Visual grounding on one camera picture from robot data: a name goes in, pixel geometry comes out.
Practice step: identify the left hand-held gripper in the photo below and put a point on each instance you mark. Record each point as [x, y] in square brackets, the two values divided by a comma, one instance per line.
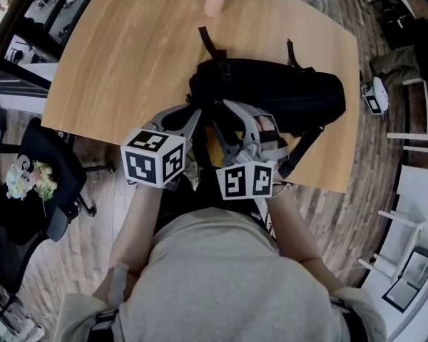
[142, 166]

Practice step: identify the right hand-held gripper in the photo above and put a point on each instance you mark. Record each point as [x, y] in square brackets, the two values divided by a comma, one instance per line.
[244, 182]

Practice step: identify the black duffel bag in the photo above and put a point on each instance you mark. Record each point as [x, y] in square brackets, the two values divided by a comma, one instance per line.
[289, 91]

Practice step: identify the person's right forearm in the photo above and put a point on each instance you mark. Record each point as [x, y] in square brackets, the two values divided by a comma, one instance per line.
[296, 233]

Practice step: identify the person's left forearm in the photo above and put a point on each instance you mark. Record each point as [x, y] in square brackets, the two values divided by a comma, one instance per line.
[135, 226]

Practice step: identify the person's right hand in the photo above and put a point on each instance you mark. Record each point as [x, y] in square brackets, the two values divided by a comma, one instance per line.
[265, 121]

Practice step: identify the person's black trousers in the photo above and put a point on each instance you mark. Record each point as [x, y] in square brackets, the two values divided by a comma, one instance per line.
[207, 198]

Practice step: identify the pink vase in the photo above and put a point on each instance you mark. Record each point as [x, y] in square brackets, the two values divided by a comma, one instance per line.
[213, 2]

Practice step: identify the black office chair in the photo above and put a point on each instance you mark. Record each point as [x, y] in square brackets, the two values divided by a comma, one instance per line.
[7, 255]
[53, 162]

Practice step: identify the white box-shaped floor device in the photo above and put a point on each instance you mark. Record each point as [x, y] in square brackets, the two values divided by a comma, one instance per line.
[376, 96]

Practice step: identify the person's grey shirt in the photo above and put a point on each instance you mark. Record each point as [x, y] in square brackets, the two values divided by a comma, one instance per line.
[228, 280]

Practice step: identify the pastel flower bouquet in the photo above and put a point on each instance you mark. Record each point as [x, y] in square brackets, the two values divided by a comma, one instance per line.
[44, 182]

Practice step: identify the white shelf unit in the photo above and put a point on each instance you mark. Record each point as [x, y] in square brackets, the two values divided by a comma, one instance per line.
[413, 205]

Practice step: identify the black framed picture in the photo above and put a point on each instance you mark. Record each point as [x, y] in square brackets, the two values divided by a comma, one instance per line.
[401, 294]
[419, 269]

